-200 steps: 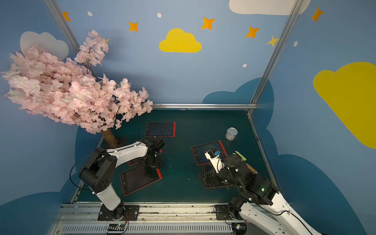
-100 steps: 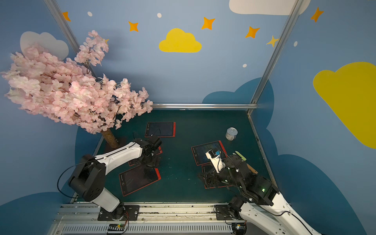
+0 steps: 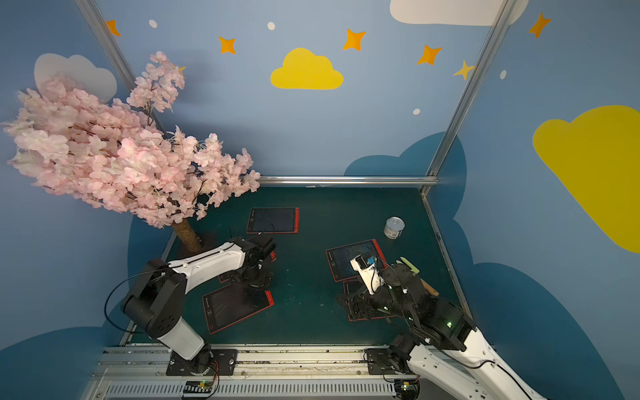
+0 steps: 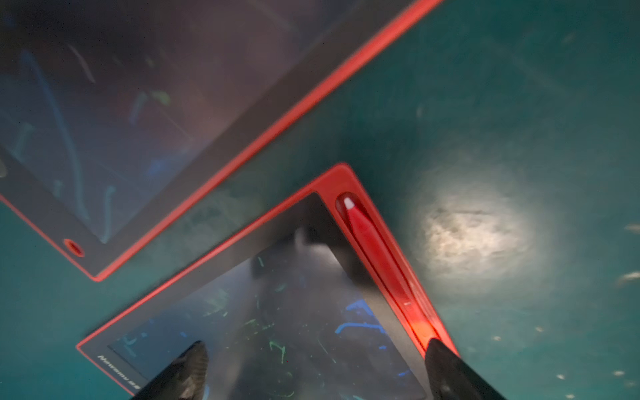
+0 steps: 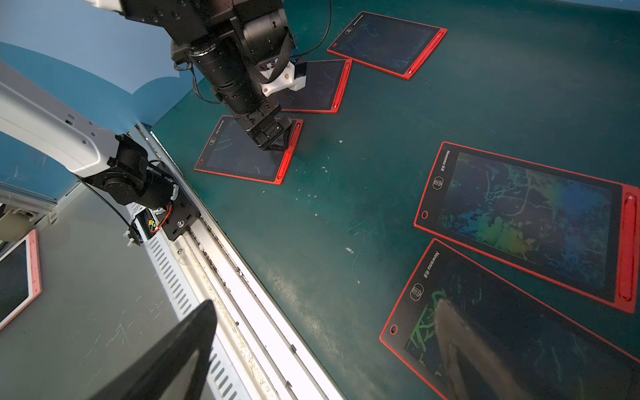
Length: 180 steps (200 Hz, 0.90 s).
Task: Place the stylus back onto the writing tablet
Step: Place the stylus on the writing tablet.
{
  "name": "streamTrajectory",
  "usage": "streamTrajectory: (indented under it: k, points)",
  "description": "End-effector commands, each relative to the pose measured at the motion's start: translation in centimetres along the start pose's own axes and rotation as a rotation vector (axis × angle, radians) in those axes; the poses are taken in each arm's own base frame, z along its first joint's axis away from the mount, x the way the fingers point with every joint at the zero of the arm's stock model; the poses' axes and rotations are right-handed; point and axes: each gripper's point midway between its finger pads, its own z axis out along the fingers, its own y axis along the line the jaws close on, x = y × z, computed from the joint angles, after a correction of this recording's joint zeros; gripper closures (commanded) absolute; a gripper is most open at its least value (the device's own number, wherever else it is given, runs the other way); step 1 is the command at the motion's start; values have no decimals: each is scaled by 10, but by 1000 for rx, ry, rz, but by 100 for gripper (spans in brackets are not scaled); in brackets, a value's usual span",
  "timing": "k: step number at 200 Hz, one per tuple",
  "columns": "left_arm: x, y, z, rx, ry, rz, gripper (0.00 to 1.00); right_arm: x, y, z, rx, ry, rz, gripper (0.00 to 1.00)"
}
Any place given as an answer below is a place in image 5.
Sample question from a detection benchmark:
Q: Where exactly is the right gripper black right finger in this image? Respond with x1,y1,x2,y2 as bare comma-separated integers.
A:
434,299,534,399

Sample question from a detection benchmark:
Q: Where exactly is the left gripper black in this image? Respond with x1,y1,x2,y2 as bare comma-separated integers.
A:
243,113,293,152

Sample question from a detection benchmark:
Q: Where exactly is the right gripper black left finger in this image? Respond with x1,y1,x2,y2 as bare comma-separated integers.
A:
92,300,218,399

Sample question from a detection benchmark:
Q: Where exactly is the red tablet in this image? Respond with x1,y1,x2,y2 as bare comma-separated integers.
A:
274,59,353,114
328,11,448,80
380,240,639,399
194,116,285,185
414,142,639,313

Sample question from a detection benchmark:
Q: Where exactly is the red stylus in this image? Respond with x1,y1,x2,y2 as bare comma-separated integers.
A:
275,119,303,185
618,193,637,302

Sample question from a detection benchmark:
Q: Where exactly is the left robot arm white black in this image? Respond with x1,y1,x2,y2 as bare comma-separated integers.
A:
1,1,294,208

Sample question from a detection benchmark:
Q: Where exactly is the white pink tablet outside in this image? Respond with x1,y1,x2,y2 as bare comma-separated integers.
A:
1,229,43,329

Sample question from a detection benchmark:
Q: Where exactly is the left circuit board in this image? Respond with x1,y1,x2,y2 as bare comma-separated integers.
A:
133,208,161,243

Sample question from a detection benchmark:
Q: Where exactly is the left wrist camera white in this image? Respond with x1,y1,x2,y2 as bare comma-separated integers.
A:
260,58,308,97

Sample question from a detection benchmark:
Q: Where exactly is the aluminium rail frame front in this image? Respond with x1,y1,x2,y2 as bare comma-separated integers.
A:
129,123,343,399

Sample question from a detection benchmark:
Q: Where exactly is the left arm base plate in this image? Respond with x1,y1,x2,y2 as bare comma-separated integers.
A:
150,160,201,242

